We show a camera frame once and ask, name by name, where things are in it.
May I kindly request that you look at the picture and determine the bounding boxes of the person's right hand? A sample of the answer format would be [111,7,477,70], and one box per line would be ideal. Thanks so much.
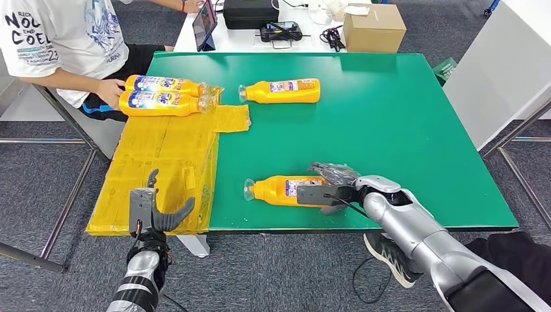
[95,78,127,112]

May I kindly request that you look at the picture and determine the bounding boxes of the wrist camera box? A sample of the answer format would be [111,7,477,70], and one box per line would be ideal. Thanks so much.
[296,184,360,209]
[129,188,158,238]

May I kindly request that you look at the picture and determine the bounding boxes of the black tablet with stand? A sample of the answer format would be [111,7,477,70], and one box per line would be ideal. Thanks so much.
[192,0,219,53]

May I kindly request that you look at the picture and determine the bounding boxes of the thin black cable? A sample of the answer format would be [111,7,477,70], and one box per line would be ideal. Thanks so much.
[352,257,393,305]

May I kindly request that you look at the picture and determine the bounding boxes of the white desk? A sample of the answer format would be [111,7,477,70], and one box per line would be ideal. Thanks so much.
[173,0,376,54]

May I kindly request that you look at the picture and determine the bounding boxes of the black carrying case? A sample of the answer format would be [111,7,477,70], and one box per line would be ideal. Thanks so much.
[223,0,280,30]

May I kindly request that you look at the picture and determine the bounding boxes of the person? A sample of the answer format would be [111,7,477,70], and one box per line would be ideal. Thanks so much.
[0,0,205,122]
[363,231,551,298]

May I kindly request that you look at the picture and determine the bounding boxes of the clear plastic bag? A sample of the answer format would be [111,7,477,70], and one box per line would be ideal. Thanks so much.
[307,0,333,25]

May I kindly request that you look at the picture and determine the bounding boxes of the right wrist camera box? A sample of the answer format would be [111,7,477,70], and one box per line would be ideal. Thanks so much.
[296,184,360,209]

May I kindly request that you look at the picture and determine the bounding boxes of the white side table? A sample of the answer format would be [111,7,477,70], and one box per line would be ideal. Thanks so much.
[443,0,551,151]

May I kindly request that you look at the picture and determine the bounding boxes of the orange detergent bottle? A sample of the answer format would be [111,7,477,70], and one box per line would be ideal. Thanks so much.
[125,74,212,98]
[243,174,341,209]
[118,89,212,118]
[238,77,322,104]

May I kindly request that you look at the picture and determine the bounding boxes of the black handheld controller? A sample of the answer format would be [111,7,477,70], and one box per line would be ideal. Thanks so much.
[260,21,304,43]

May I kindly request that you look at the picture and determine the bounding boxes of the white table foot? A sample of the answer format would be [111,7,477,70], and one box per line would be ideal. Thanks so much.
[175,234,211,259]

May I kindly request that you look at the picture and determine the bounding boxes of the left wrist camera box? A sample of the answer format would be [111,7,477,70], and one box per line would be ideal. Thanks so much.
[129,188,158,238]

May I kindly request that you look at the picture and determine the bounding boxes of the black sneaker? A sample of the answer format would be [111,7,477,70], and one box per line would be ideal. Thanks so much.
[363,232,425,289]

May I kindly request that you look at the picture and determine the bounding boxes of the brown cardboard box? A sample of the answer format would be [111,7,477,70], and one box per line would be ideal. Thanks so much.
[343,3,407,53]

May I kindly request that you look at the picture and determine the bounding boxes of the yellow taped cardboard sheet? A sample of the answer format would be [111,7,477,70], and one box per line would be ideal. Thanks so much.
[84,86,251,238]

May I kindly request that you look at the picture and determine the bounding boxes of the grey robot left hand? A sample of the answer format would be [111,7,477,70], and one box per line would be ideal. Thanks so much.
[146,168,196,234]

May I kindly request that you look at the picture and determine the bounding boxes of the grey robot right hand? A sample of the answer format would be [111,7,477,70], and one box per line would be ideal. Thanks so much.
[307,161,363,216]

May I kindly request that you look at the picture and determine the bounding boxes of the metal table frame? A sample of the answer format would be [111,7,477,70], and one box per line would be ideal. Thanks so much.
[478,99,551,229]

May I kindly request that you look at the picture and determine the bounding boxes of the green box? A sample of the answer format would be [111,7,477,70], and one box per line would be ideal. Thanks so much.
[432,56,459,87]

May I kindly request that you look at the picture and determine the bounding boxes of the black coiled cable bundle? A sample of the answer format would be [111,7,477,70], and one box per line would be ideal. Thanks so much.
[320,25,347,53]

